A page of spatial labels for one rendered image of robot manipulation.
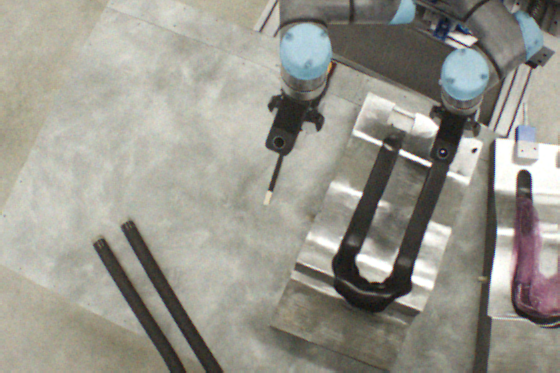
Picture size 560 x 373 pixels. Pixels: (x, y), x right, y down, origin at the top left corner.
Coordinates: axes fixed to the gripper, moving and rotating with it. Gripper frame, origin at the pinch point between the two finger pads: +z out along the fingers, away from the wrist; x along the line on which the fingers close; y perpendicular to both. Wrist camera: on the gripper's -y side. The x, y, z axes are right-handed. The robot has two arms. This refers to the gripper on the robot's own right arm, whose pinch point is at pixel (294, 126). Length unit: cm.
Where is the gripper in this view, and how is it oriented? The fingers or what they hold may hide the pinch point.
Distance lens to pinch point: 151.3
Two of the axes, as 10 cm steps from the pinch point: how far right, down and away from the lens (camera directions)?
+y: 3.9, -8.9, 2.4
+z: -0.1, 2.6, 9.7
